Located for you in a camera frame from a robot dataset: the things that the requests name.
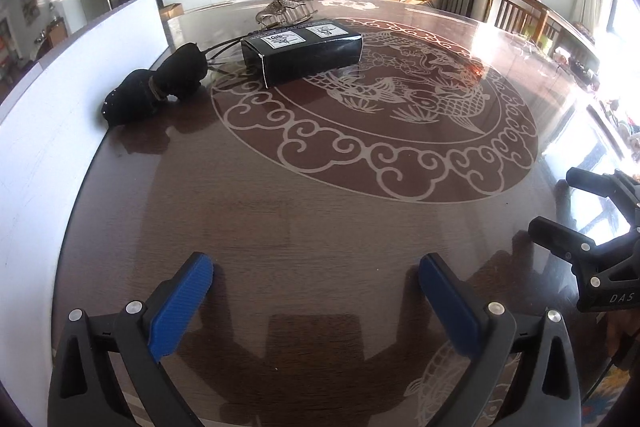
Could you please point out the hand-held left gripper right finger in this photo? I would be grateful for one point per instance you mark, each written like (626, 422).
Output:
(450, 307)

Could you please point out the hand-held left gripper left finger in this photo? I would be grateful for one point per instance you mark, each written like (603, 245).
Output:
(180, 302)

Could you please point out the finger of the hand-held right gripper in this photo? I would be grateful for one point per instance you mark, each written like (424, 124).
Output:
(595, 184)
(560, 239)

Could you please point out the patterned wooden desktop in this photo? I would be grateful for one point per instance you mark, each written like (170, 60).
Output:
(300, 232)

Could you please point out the floral cloth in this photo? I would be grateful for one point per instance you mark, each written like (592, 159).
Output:
(607, 402)

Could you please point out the brown wooden chair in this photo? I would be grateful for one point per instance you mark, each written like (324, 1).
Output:
(547, 34)
(510, 9)

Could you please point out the white partition board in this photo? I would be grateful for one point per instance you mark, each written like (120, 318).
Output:
(50, 132)

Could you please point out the black box with white labels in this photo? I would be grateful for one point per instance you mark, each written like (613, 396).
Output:
(310, 57)

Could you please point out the cardboard box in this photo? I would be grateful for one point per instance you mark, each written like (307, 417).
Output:
(171, 10)

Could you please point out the silver bow hair clip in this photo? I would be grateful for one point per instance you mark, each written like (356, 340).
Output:
(285, 9)

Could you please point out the framed wall painting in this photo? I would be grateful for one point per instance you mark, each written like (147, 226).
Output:
(29, 4)

